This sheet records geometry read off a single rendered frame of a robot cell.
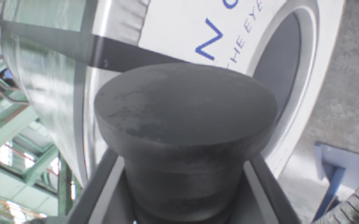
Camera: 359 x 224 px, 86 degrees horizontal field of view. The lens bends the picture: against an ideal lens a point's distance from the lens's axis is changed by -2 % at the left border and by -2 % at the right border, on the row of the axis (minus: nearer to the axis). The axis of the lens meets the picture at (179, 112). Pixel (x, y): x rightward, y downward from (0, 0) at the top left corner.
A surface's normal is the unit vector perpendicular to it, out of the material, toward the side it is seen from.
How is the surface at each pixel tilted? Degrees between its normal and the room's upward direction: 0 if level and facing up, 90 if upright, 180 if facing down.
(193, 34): 90
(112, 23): 89
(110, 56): 89
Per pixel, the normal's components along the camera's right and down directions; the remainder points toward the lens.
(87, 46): -0.69, -0.01
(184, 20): 0.69, 0.33
